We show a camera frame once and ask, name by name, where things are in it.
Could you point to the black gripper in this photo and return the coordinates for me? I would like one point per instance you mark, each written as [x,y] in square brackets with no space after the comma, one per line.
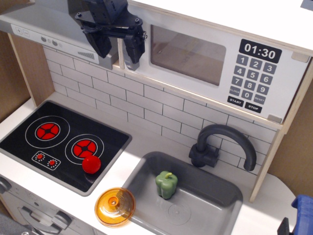
[111,18]

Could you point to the red toy tomato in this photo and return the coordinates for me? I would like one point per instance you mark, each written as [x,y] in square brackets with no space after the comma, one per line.
[91,164]

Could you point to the orange transparent pot lid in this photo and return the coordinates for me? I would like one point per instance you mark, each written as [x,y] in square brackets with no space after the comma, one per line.
[115,207]

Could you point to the blue plastic object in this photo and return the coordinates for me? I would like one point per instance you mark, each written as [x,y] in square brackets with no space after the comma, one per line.
[304,220]

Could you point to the grey toy oven front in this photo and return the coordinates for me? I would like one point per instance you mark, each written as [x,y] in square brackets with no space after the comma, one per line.
[44,217]

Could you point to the wooden toy kitchen cabinet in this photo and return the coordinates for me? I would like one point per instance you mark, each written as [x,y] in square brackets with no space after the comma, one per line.
[180,115]

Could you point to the grey toy sink basin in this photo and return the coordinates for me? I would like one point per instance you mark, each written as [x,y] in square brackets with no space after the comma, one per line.
[203,204]

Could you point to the grey toy range hood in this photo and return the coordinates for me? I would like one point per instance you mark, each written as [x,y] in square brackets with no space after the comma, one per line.
[52,23]

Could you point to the black toy stove top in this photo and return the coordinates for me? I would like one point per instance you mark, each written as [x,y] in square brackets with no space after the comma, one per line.
[54,140]

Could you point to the black object at bottom edge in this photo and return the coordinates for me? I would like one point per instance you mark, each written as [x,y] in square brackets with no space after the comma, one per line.
[284,228]

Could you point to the green toy bell pepper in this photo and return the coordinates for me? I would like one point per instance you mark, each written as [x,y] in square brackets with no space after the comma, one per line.
[166,183]

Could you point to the white toy microwave door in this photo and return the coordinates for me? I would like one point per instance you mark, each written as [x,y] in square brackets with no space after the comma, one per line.
[248,75]

